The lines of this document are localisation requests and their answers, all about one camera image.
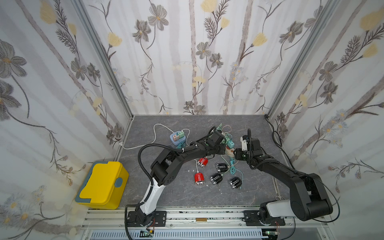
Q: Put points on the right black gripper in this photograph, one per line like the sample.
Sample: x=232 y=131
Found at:
x=241 y=153

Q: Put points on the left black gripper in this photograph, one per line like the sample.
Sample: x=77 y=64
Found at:
x=223 y=150

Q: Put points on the teal charger end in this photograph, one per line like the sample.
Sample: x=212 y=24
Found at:
x=230 y=144

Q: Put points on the red shaver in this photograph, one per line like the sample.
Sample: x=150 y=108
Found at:
x=203 y=162
x=199 y=178

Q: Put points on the black shaver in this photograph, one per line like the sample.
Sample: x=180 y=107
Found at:
x=222 y=168
x=236 y=183
x=216 y=178

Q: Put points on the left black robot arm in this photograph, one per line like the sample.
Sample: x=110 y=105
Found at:
x=167 y=165

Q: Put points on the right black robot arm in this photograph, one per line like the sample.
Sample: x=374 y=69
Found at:
x=309 y=197

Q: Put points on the beige power strip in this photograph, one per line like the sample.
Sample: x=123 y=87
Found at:
x=226 y=150

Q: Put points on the blue round power cube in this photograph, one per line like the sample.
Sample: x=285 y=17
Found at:
x=178 y=138

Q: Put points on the yellow lidded box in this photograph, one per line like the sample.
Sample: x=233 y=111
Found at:
x=103 y=186

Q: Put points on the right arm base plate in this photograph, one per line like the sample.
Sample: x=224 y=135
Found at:
x=254 y=218

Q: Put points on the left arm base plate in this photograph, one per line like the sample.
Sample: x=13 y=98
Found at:
x=155 y=219

